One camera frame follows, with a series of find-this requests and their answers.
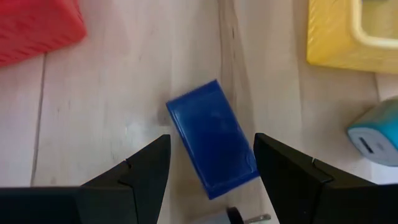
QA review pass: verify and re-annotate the yellow plastic basket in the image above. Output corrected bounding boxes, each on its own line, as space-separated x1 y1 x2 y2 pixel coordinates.
306 0 398 75

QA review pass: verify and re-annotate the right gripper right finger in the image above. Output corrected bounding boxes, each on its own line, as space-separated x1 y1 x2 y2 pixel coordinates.
254 133 379 224

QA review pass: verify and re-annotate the red plastic basket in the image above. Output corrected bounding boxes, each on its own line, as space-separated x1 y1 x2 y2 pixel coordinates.
0 0 88 68

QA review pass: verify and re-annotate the teal white wall charger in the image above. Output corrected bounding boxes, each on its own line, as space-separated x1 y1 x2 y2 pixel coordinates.
346 98 398 167

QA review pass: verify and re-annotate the navy blue rectangular box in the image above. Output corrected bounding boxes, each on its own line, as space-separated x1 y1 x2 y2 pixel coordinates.
165 78 261 200

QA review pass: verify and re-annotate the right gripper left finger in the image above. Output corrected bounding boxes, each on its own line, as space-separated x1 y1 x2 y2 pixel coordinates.
77 134 172 224

